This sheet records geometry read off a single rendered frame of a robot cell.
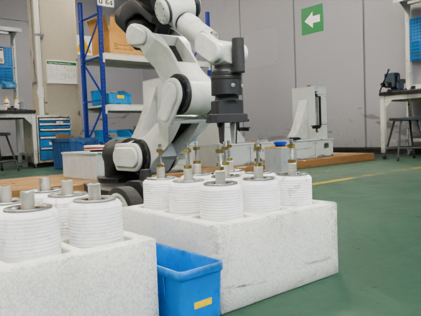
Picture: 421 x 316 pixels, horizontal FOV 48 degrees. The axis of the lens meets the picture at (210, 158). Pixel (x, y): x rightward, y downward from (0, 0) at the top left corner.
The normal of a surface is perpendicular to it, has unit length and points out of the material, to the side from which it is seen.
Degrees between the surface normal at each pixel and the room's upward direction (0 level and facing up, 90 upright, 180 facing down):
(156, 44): 112
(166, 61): 90
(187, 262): 88
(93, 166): 90
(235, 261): 90
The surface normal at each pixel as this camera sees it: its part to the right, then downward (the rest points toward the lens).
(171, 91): -0.76, 0.07
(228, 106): 0.40, 0.04
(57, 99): 0.65, 0.01
